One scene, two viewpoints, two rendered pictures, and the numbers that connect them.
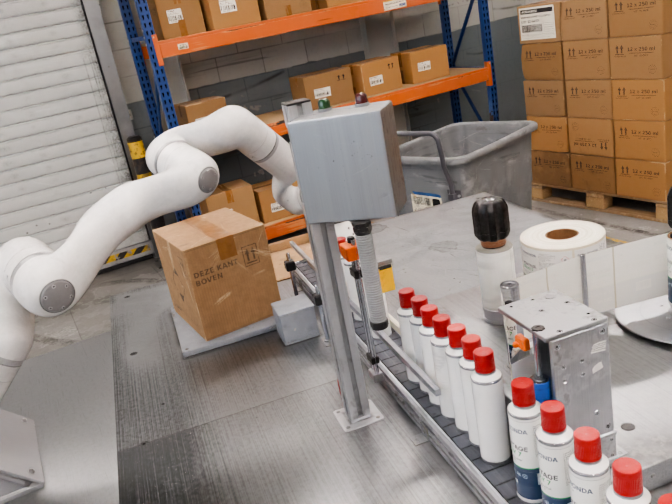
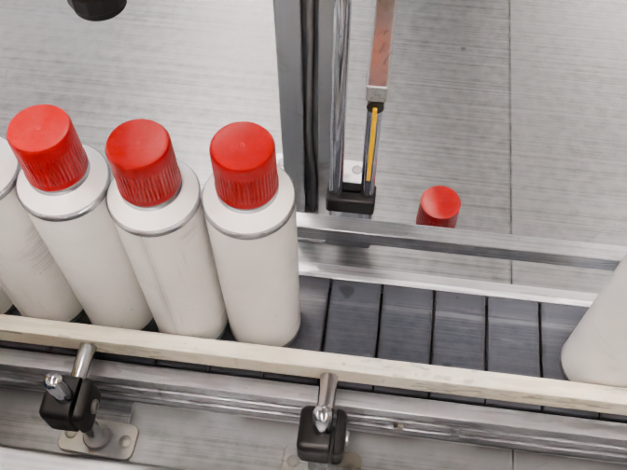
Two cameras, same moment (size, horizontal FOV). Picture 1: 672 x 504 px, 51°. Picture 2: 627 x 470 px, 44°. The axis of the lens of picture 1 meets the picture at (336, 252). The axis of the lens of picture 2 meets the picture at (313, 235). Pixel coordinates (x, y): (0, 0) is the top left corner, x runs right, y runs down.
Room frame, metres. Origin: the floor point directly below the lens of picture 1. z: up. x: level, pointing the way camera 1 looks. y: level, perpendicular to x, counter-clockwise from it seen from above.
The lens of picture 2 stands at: (1.43, -0.33, 1.39)
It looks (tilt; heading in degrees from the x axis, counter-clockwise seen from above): 58 degrees down; 112
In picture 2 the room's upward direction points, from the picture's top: straight up
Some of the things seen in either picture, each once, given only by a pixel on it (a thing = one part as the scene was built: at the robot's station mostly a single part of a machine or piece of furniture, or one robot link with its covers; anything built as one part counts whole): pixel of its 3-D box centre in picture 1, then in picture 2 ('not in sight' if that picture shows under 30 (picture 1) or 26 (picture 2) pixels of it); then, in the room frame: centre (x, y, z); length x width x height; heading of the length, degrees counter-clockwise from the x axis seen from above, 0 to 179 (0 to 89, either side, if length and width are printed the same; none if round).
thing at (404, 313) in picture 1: (413, 334); (256, 249); (1.31, -0.12, 0.98); 0.05 x 0.05 x 0.20
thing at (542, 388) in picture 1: (543, 420); not in sight; (0.94, -0.27, 0.98); 0.03 x 0.03 x 0.16
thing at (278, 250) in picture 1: (295, 255); not in sight; (2.33, 0.14, 0.85); 0.30 x 0.26 x 0.04; 15
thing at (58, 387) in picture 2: not in sight; (86, 387); (1.22, -0.22, 0.89); 0.06 x 0.03 x 0.12; 105
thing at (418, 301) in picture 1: (426, 343); (170, 247); (1.26, -0.14, 0.98); 0.05 x 0.05 x 0.20
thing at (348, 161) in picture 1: (349, 162); not in sight; (1.25, -0.05, 1.38); 0.17 x 0.10 x 0.19; 70
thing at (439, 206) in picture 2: not in sight; (438, 212); (1.40, 0.04, 0.85); 0.03 x 0.03 x 0.03
